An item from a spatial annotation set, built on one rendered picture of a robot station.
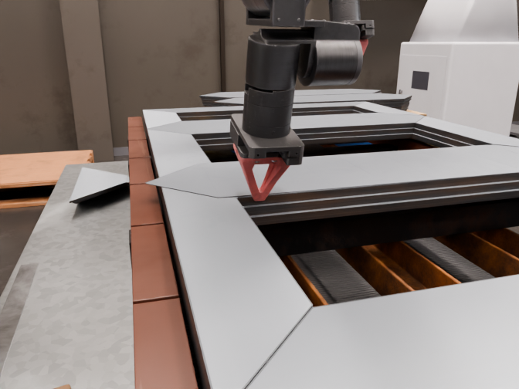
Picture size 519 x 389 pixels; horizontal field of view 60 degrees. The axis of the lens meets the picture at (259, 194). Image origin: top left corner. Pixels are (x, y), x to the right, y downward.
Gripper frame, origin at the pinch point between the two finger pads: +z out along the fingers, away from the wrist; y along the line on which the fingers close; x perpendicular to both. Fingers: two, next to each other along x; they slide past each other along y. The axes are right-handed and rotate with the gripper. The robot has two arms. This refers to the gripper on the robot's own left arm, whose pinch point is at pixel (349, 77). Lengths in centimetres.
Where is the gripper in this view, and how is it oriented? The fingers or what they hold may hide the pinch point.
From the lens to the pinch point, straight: 90.6
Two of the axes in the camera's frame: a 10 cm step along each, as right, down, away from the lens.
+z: 0.9, 9.9, 1.0
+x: -9.6, 1.1, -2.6
